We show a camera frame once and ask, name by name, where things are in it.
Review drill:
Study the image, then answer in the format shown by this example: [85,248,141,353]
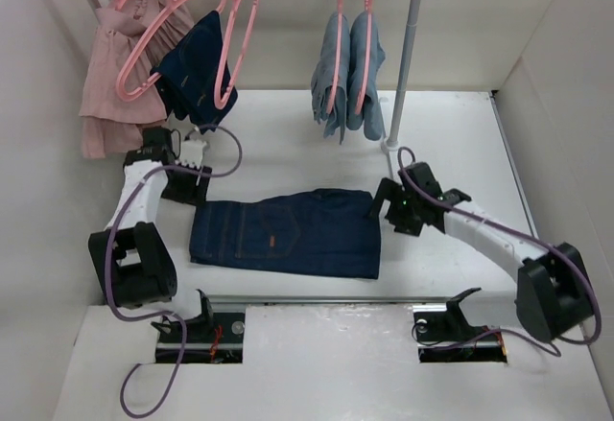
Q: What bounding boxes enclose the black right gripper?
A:
[365,176,423,237]

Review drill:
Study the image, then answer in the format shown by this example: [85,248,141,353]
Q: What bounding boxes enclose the dark blue trousers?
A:
[189,188,381,280]

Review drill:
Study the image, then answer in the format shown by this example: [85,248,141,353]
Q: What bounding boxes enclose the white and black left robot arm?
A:
[88,127,212,321]

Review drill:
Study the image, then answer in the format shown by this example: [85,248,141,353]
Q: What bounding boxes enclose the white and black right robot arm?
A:
[369,162,602,343]

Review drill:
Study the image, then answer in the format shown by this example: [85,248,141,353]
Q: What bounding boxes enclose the pink hanger with dark jeans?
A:
[115,0,227,104]

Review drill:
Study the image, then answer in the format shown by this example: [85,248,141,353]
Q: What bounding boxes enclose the pink hanger right light jeans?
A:
[355,0,374,115]

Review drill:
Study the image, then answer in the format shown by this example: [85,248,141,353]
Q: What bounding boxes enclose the pink hanger light jeans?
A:
[326,0,344,114]
[355,0,374,115]

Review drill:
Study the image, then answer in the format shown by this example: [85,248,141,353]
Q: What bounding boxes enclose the pink hanger left light jeans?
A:
[326,0,344,114]

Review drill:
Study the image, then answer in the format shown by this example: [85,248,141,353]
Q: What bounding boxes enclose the pink ruffled dress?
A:
[78,0,197,159]

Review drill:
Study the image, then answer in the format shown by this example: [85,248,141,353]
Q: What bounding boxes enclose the dark blue hanging jeans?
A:
[151,11,238,132]

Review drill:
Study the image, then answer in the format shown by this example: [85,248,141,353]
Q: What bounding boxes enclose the light blue hanging jeans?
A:
[311,12,350,143]
[346,12,386,141]

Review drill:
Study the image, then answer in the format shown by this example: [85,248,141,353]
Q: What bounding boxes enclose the light blue hanging jeans right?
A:
[346,12,386,141]

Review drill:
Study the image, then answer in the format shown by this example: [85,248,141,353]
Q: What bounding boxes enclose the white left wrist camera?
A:
[177,138,210,170]

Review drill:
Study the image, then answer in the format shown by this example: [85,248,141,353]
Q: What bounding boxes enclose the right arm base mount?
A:
[411,305,508,363]

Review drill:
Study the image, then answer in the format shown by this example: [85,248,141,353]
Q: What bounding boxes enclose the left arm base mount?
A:
[151,311,246,364]

